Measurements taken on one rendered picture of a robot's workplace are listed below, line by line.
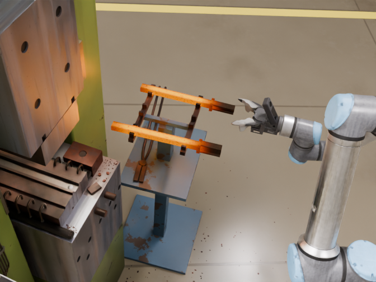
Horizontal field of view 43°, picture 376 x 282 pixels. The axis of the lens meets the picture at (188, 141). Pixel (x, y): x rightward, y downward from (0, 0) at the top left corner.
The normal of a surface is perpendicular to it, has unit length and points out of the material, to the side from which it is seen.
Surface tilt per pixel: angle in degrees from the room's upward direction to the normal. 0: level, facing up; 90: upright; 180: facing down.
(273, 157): 0
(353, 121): 68
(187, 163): 0
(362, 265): 5
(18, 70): 90
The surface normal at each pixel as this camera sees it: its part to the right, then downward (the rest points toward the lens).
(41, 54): 0.94, 0.31
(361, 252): 0.17, -0.63
